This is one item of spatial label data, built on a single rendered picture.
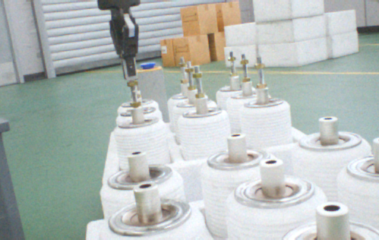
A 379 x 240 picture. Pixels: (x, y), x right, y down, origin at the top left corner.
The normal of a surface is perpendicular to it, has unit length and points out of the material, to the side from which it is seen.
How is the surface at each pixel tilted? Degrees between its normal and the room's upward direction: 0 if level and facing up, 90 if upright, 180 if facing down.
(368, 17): 90
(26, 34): 90
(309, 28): 90
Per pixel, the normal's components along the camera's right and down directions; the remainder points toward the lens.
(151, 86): 0.14, 0.18
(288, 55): -0.75, 0.23
